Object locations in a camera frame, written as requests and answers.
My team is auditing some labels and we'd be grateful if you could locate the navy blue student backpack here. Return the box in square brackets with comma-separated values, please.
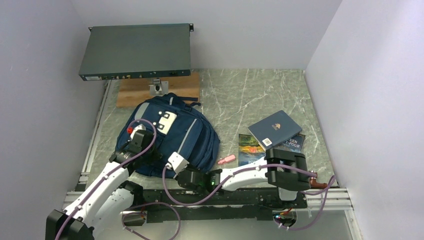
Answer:
[115, 92, 220, 178]

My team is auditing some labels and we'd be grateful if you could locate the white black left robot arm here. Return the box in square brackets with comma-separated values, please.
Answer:
[45, 130, 157, 240]

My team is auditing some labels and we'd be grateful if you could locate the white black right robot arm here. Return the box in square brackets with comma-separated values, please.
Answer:
[176, 148, 317, 208]

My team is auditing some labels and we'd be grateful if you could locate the pink eraser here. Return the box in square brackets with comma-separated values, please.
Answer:
[217, 154, 236, 165]

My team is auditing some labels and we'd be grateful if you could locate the wooden board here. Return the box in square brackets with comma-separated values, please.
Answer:
[116, 72, 200, 108]

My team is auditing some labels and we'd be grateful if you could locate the Animal Farm book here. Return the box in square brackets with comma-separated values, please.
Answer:
[238, 134, 266, 166]

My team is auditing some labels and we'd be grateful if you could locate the grey rack server box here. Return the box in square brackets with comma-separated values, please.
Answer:
[78, 23, 194, 81]

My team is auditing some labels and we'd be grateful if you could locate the navy blue notebook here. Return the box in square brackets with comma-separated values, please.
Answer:
[247, 110, 303, 151]

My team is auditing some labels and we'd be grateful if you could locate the Nineteen Eighty-Four book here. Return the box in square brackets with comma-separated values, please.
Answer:
[276, 133, 306, 153]

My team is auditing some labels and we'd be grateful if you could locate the copper pipe fitting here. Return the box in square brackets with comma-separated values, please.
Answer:
[309, 170, 328, 189]

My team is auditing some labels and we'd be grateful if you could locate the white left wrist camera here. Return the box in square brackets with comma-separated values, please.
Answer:
[127, 124, 146, 135]

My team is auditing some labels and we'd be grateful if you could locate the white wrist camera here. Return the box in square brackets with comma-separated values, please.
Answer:
[165, 152, 189, 176]
[127, 124, 146, 135]

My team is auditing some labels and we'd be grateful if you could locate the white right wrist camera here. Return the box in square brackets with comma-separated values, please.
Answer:
[165, 152, 189, 176]

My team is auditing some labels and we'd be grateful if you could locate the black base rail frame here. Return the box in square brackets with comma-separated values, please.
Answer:
[141, 187, 307, 223]

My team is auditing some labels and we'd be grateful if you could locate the grey metal stand bracket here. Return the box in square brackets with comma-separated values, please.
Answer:
[149, 78, 169, 97]

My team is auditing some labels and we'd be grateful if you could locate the aluminium side rail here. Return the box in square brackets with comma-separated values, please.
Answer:
[78, 80, 112, 184]

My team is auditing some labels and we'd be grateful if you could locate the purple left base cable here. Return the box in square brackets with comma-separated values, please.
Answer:
[121, 202, 182, 240]

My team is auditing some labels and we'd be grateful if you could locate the aluminium extrusion rail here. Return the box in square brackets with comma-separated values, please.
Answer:
[62, 188, 354, 211]

